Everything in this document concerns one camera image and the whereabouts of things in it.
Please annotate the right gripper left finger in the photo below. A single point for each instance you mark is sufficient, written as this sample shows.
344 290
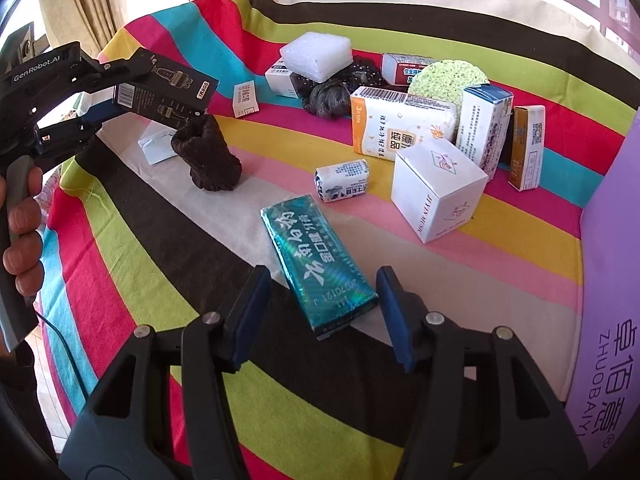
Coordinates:
124 431

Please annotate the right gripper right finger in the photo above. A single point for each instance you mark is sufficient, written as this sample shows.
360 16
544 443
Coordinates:
524 430

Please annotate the black DORMI box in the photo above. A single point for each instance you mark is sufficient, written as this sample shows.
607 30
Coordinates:
170 93

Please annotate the dark brown knitted sleeve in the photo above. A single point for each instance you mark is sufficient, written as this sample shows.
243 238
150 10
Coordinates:
201 145

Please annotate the black dotted grey cloth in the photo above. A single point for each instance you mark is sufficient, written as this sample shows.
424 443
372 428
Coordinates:
331 98

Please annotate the left hand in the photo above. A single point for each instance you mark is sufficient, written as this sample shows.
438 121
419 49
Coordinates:
22 259

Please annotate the white sachet packet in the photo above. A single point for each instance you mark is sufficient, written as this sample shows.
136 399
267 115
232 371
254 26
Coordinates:
155 143

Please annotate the purple storage box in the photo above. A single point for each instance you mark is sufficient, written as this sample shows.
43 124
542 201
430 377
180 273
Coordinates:
604 394

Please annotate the teal foil toothpaste box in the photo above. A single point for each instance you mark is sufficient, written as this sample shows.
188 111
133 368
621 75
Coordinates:
326 281

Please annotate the white cube box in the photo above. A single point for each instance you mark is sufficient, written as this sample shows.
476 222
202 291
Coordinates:
436 187

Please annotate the white blue medicine box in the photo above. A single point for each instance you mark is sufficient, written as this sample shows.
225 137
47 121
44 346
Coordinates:
279 80

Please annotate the small blue patterned packet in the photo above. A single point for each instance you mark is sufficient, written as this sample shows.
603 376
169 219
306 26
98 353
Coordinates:
341 181

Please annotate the white foam block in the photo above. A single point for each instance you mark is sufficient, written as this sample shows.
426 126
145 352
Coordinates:
317 56

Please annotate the rainbow striped tablecloth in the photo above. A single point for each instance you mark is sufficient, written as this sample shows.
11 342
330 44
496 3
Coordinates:
127 243

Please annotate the brown orange slim box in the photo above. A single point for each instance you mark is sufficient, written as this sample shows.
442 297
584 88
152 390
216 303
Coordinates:
527 147

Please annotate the tall white blue box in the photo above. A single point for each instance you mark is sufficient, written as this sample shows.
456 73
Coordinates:
484 120

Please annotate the orange white tissue pack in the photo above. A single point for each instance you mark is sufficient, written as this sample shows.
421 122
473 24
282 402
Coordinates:
386 121

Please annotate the green speckled round sponge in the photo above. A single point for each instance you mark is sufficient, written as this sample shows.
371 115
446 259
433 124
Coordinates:
446 80

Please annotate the white red medicine box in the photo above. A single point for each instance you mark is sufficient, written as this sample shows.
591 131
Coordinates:
400 69

